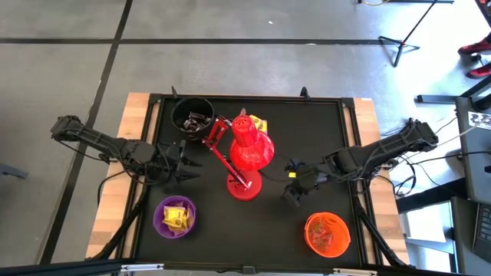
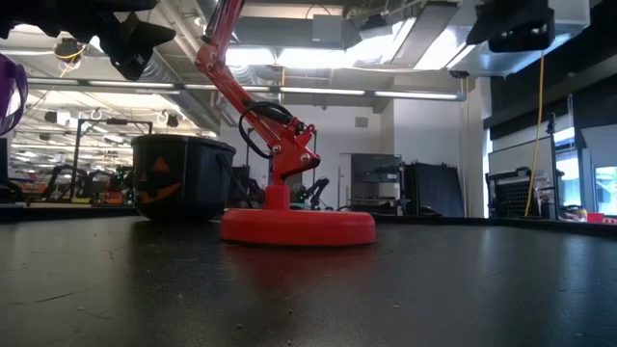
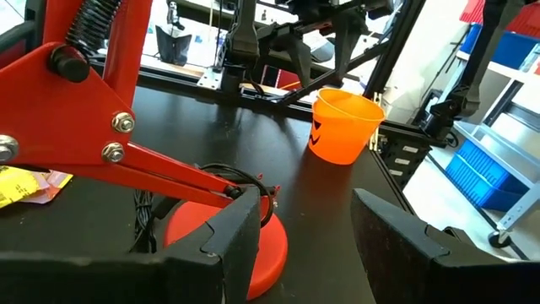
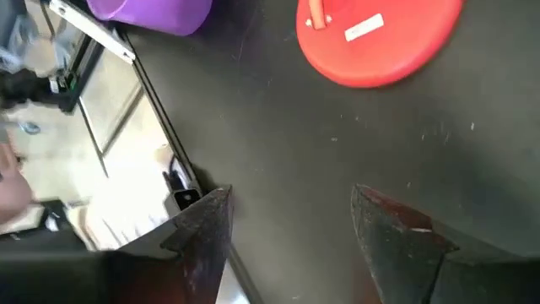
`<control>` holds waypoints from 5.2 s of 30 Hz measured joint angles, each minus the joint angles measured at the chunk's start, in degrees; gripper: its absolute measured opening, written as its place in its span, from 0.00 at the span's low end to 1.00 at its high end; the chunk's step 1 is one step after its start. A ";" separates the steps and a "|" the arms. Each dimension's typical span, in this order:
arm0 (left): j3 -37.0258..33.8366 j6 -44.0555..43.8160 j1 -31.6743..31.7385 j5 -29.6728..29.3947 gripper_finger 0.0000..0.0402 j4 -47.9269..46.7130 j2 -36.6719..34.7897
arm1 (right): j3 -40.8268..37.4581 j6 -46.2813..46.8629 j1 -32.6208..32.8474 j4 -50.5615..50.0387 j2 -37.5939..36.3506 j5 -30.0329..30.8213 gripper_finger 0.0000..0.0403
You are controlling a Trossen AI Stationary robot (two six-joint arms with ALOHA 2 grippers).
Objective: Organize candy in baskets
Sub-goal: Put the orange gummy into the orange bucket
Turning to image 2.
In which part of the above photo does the black pole stand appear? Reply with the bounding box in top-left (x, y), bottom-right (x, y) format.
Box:
top-left (546, 113), bottom-right (561, 221)

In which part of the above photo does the black table mat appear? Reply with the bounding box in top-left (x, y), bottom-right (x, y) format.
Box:
top-left (0, 214), bottom-right (617, 347)

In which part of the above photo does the black ceiling cable reel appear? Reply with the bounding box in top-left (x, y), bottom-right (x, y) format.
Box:
top-left (52, 37), bottom-right (88, 65)

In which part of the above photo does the black curtain panel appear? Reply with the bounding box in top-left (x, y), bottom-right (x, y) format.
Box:
top-left (403, 162), bottom-right (467, 218)

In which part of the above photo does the grey metal cabinet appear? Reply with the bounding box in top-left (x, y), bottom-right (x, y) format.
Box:
top-left (350, 152), bottom-right (404, 216)

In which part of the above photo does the silver spiral duct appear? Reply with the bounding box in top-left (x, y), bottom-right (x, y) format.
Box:
top-left (139, 52), bottom-right (223, 131)

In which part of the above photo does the red box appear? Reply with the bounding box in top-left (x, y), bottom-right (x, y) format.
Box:
top-left (586, 211), bottom-right (617, 226)

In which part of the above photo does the long ceiling light strip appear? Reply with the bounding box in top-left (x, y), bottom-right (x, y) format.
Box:
top-left (28, 78), bottom-right (467, 103)

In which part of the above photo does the black perforated cart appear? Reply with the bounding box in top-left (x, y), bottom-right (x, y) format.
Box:
top-left (485, 166), bottom-right (556, 220)

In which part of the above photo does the yellow hanging cable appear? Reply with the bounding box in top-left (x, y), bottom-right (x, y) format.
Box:
top-left (523, 50), bottom-right (549, 218)

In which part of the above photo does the purple plastic bucket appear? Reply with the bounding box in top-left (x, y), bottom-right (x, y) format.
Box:
top-left (0, 51), bottom-right (29, 137)

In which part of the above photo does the black plastic bucket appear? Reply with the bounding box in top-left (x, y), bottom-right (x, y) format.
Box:
top-left (130, 134), bottom-right (256, 223)

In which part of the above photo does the red desk lamp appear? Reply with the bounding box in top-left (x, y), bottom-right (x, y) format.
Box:
top-left (195, 0), bottom-right (378, 249)

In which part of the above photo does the silver ventilation duct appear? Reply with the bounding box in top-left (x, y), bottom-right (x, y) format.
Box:
top-left (354, 0), bottom-right (592, 79)

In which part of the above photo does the grey ceiling box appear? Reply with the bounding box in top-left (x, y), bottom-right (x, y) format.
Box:
top-left (310, 13), bottom-right (346, 49)

